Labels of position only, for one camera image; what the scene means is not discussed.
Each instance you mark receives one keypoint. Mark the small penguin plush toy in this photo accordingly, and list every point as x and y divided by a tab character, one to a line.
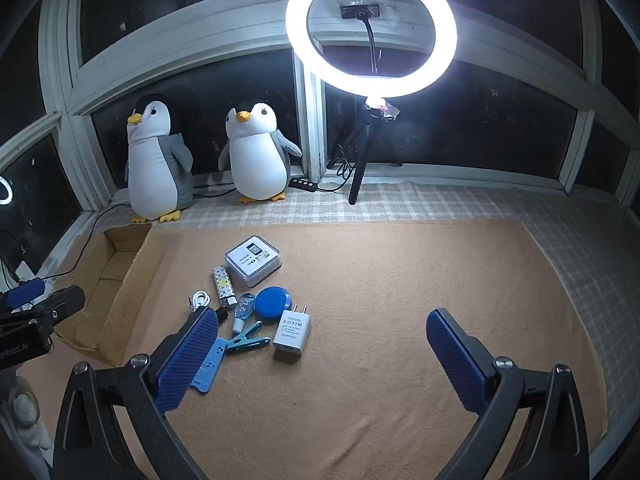
255	160

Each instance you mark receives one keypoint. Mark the black gooseneck phone holder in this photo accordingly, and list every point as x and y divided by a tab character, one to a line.
371	40

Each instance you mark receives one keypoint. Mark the blue round disc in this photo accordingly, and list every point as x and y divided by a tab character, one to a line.
272	302

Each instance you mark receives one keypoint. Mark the blue clothespin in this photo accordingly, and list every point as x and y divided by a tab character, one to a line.
240	342

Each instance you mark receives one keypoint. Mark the patterned white lighter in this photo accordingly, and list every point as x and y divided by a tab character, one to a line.
222	285

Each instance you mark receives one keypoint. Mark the clear plastic case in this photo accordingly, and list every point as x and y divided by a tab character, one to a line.
252	260

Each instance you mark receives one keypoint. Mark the brown cardboard box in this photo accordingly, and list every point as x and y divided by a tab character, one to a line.
120	270

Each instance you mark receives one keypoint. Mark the plaid cloth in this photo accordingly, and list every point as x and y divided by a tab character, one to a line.
450	200

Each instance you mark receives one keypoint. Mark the large penguin plush toy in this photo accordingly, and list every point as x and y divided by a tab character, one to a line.
150	170

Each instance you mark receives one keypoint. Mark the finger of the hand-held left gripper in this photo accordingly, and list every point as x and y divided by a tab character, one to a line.
62	302
25	293

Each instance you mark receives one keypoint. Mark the black tripod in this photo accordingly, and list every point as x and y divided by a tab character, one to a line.
359	160

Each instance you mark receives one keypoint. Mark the light blue phone stand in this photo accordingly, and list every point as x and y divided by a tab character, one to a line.
207	375

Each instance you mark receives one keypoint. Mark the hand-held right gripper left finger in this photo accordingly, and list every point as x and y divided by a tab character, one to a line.
185	360

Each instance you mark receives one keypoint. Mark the white plug charger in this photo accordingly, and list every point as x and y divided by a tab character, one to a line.
291	337

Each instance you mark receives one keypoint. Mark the white power strip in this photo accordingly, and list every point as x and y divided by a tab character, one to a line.
22	272

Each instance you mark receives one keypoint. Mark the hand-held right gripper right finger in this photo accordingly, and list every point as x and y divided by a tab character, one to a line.
452	360

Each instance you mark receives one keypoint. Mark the small clear spray bottle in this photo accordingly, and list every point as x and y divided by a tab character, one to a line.
244	310

